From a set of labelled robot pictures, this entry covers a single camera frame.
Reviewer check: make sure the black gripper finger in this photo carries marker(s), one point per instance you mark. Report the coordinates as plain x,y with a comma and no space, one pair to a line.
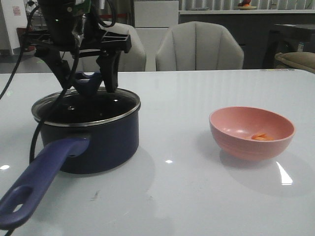
59,67
108,66

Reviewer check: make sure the left beige chair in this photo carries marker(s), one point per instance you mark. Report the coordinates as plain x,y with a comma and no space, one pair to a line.
133,61

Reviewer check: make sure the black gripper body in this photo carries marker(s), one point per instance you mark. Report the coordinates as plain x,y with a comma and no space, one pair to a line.
63,41

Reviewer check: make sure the beige chair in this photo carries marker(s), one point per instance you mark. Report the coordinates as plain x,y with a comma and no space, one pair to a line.
133,61
198,46

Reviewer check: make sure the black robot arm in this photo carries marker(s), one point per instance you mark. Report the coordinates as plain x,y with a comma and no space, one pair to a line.
74,31

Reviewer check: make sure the grey counter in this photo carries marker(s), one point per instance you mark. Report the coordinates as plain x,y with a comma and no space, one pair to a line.
250,28

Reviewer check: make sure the pink bowl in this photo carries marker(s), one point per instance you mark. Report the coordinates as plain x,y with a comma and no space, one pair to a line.
232,128

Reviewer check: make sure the orange ham pieces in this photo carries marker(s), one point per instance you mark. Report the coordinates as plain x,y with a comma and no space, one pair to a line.
262,137

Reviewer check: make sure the white cabinet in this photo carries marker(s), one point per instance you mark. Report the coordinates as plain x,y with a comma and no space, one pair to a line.
152,19

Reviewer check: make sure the dark blue saucepan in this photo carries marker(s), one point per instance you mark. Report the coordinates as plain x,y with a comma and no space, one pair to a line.
76,150

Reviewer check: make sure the right beige chair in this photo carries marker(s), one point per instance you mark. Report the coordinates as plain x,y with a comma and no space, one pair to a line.
198,46

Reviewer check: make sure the fruit plate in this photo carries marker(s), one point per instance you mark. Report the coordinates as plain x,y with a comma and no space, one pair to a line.
245,5

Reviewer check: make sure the glass lid blue knob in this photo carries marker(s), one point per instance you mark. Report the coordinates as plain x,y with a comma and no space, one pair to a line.
95,108

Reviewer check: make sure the dark side table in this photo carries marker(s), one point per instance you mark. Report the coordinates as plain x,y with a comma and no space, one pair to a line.
287,38

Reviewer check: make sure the tan cushion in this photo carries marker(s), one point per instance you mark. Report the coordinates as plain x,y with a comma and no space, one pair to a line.
296,60

